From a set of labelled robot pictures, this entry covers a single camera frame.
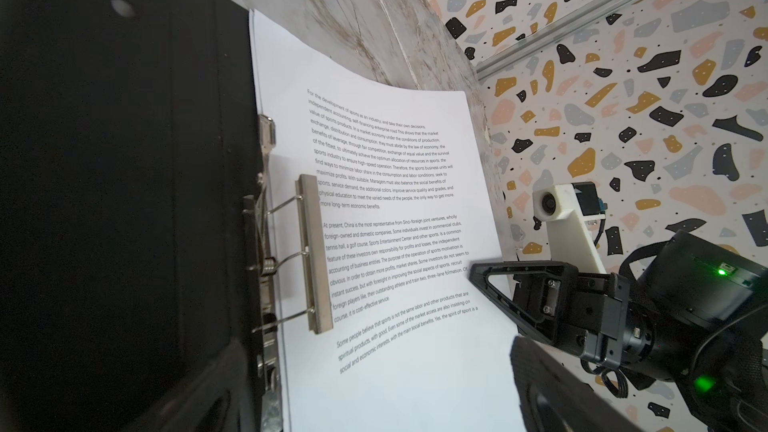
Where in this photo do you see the orange folder black inside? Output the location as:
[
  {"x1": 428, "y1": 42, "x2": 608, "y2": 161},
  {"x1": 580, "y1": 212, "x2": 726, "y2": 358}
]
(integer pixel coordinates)
[{"x1": 1, "y1": 0, "x2": 261, "y2": 431}]

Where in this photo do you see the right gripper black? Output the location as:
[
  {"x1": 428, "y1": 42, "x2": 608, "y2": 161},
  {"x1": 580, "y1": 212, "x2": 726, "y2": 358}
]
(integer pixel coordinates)
[{"x1": 469, "y1": 261, "x2": 654, "y2": 370}]

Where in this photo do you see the metal folder clip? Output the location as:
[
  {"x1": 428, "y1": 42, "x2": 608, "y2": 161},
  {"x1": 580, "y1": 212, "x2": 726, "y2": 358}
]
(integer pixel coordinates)
[{"x1": 241, "y1": 114, "x2": 334, "y2": 431}]

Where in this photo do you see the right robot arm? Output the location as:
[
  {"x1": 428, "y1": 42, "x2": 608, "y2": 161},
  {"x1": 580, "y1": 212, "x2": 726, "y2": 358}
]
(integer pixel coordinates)
[{"x1": 470, "y1": 231, "x2": 767, "y2": 431}]

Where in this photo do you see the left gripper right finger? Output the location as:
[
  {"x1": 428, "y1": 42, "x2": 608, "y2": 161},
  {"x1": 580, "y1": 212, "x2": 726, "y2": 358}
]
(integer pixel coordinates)
[{"x1": 510, "y1": 335, "x2": 639, "y2": 432}]

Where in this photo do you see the right corner aluminium profile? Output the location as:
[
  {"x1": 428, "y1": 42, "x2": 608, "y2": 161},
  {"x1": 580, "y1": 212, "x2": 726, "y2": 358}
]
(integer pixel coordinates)
[{"x1": 475, "y1": 0, "x2": 638, "y2": 81}]

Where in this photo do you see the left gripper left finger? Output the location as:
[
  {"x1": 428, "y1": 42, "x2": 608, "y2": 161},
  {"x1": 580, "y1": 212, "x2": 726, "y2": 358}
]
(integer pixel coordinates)
[{"x1": 123, "y1": 339, "x2": 261, "y2": 431}]

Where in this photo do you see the white text paper sheet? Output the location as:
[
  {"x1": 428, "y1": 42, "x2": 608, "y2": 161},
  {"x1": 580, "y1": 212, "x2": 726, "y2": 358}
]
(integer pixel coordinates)
[{"x1": 250, "y1": 11, "x2": 524, "y2": 431}]

